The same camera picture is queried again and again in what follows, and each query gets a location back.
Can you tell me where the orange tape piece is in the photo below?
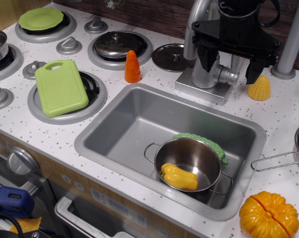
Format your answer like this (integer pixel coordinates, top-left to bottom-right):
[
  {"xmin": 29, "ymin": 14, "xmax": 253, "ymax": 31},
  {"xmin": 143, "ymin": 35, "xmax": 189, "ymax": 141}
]
[{"xmin": 16, "ymin": 217, "xmax": 42, "ymax": 234}]

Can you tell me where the grey stove knob back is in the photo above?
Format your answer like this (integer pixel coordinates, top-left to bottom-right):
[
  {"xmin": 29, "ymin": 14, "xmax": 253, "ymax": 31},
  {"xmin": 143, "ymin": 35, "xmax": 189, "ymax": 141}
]
[{"xmin": 84, "ymin": 17, "xmax": 108, "ymax": 34}]

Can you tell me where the blue clamp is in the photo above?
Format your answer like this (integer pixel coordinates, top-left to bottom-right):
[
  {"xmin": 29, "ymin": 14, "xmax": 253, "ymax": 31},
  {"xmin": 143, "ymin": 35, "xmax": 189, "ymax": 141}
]
[{"xmin": 0, "ymin": 186, "xmax": 35, "ymax": 218}]

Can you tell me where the grey stove knob front-left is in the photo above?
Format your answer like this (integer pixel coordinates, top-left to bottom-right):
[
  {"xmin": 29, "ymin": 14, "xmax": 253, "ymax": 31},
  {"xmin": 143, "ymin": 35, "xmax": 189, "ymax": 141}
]
[{"xmin": 0, "ymin": 88, "xmax": 14, "ymax": 109}]

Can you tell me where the grey oven door handle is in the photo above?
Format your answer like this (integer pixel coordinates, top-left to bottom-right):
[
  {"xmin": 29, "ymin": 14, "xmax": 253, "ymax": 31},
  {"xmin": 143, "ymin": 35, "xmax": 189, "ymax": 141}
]
[{"xmin": 54, "ymin": 196, "xmax": 130, "ymax": 238}]

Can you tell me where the steel lid on counter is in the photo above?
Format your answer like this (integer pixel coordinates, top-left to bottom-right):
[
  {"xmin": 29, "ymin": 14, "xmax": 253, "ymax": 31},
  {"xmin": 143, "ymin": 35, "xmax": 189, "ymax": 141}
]
[{"xmin": 151, "ymin": 44, "xmax": 195, "ymax": 72}]

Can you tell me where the grey vertical pole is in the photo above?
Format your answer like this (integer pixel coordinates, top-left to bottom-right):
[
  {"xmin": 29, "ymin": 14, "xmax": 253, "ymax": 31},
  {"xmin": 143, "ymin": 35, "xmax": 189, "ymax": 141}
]
[{"xmin": 271, "ymin": 4, "xmax": 299, "ymax": 80}]

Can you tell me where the grey oven dial knob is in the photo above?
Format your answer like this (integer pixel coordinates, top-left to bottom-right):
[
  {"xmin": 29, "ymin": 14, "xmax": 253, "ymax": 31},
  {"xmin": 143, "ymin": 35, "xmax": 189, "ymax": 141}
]
[{"xmin": 7, "ymin": 146, "xmax": 40, "ymax": 176}]

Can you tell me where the grey stove knob middle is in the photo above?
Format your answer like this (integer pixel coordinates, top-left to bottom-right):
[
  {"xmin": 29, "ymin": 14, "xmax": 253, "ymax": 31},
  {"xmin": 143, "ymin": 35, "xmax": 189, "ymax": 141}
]
[{"xmin": 56, "ymin": 37, "xmax": 82, "ymax": 55}]

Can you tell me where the front-right stove burner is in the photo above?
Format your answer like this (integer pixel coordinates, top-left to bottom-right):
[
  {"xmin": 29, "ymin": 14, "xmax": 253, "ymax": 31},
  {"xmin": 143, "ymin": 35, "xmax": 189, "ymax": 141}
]
[{"xmin": 27, "ymin": 71, "xmax": 107, "ymax": 125}]

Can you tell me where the yellow toy corn piece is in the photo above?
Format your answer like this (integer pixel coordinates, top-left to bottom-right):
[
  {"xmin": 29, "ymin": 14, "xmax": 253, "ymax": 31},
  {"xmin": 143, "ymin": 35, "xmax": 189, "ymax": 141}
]
[{"xmin": 247, "ymin": 75, "xmax": 271, "ymax": 101}]

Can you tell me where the black cable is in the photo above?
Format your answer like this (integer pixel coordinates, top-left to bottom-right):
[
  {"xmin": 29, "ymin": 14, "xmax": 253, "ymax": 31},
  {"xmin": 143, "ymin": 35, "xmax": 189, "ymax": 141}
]
[{"xmin": 259, "ymin": 0, "xmax": 281, "ymax": 28}]

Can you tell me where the back-left stove burner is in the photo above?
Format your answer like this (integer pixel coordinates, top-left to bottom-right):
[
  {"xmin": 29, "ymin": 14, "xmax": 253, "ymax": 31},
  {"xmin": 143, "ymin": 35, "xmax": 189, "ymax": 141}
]
[{"xmin": 15, "ymin": 11, "xmax": 77, "ymax": 44}]

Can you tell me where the green toy cutting board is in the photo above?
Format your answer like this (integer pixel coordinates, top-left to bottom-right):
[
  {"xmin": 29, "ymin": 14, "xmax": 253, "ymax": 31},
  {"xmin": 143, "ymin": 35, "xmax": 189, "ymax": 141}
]
[{"xmin": 35, "ymin": 59, "xmax": 89, "ymax": 118}]

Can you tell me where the green toy plate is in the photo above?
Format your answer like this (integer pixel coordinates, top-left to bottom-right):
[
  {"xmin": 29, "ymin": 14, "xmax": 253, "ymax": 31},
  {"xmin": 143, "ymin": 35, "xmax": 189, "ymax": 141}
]
[{"xmin": 18, "ymin": 8, "xmax": 64, "ymax": 31}]

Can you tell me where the steel lid on burner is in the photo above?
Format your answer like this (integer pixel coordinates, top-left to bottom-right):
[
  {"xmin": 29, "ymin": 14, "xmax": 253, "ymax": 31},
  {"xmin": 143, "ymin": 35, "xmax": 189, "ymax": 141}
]
[{"xmin": 95, "ymin": 32, "xmax": 141, "ymax": 59}]

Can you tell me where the yellow toy bell pepper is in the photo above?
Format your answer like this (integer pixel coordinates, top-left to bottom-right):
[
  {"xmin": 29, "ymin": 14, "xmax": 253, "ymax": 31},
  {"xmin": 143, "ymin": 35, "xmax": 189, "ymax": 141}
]
[{"xmin": 159, "ymin": 163, "xmax": 199, "ymax": 191}]

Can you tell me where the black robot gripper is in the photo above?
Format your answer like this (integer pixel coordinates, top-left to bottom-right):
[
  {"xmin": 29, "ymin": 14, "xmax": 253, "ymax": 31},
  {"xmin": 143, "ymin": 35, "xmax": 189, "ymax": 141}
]
[{"xmin": 192, "ymin": 4, "xmax": 281, "ymax": 85}]

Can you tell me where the grey toy sink basin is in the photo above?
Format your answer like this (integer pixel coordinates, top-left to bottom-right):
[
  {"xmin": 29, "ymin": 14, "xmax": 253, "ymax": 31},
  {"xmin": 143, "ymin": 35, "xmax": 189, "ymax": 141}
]
[{"xmin": 74, "ymin": 83, "xmax": 266, "ymax": 221}]

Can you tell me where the back-right stove burner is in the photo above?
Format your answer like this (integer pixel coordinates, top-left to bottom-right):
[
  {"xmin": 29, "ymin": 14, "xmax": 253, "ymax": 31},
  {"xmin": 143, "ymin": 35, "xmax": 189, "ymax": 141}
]
[{"xmin": 88, "ymin": 31, "xmax": 153, "ymax": 71}]

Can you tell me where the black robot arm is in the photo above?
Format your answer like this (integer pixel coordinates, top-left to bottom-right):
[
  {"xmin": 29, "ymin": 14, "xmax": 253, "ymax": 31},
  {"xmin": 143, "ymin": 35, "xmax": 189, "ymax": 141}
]
[{"xmin": 192, "ymin": 0, "xmax": 282, "ymax": 84}]

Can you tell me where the silver toy faucet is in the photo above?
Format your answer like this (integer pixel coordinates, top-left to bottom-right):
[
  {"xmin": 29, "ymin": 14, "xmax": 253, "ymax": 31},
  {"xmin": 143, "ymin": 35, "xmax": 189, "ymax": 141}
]
[{"xmin": 175, "ymin": 0, "xmax": 245, "ymax": 106}]

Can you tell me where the grey stove knob left-middle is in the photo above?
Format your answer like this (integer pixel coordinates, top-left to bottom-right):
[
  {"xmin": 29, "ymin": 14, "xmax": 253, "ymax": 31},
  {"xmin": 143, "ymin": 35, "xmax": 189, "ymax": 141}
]
[{"xmin": 22, "ymin": 60, "xmax": 46, "ymax": 80}]

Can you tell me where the orange toy pumpkin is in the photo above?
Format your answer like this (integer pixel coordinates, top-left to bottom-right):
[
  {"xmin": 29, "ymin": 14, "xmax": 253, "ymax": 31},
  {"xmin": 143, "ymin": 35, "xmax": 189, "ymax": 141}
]
[{"xmin": 239, "ymin": 191, "xmax": 299, "ymax": 238}]

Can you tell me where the green toy vegetable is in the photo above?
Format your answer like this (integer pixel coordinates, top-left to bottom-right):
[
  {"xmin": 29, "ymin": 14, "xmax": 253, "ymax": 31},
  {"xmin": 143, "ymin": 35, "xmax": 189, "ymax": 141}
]
[{"xmin": 172, "ymin": 133, "xmax": 229, "ymax": 165}]

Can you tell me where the front-left stove burner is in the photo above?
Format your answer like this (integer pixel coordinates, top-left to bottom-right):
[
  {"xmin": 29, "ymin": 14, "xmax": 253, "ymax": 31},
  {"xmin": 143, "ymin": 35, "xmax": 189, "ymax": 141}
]
[{"xmin": 0, "ymin": 44, "xmax": 23, "ymax": 81}]

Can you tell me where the orange toy carrot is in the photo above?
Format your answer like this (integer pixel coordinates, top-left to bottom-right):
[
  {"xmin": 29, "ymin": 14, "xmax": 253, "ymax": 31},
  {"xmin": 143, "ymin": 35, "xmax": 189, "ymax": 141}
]
[{"xmin": 124, "ymin": 50, "xmax": 142, "ymax": 83}]

